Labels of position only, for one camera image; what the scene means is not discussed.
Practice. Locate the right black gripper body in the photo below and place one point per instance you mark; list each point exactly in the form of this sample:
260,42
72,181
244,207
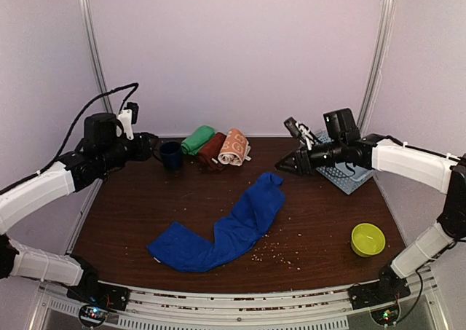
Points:
312,164

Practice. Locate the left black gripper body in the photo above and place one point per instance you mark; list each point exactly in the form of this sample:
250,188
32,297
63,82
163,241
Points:
140,154

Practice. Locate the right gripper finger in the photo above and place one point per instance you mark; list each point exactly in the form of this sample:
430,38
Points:
289,159
287,168

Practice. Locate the blue towel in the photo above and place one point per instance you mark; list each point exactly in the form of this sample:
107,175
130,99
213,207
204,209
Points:
234,235

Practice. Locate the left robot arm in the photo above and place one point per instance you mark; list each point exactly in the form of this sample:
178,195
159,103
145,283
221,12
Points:
108,143

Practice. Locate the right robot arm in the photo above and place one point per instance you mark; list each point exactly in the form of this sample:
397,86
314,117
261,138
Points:
384,153

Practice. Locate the dark blue mug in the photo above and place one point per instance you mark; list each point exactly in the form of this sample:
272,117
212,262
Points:
170,155

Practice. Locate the light blue plastic basket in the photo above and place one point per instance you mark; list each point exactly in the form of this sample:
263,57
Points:
346,176

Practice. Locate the green rolled towel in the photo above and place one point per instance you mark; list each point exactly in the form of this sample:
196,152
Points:
193,143

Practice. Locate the orange patterned rolled towel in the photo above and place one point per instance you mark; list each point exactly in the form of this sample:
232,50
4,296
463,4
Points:
235,149

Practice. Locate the brown rolled towel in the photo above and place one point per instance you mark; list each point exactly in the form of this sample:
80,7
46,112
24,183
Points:
208,154

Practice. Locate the yellow-green bowl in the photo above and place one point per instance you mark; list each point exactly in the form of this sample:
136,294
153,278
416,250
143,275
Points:
367,240

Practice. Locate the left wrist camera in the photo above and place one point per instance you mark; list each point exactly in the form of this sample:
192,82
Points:
126,119

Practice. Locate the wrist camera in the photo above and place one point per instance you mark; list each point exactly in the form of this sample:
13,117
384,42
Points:
301,132
126,119

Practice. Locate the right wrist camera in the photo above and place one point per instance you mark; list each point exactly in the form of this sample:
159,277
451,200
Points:
301,132

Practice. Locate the front aluminium rail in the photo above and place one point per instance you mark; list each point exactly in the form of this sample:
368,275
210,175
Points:
322,308

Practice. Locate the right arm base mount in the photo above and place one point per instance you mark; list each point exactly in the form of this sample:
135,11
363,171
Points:
378,299

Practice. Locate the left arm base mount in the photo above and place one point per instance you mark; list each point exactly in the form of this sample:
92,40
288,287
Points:
97,307

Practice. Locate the left aluminium frame post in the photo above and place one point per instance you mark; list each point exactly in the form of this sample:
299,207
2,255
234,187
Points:
97,68

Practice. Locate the aluminium frame post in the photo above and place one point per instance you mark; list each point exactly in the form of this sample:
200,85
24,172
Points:
375,73
97,68

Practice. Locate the right aluminium frame post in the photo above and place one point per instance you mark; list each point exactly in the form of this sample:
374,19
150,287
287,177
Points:
375,73

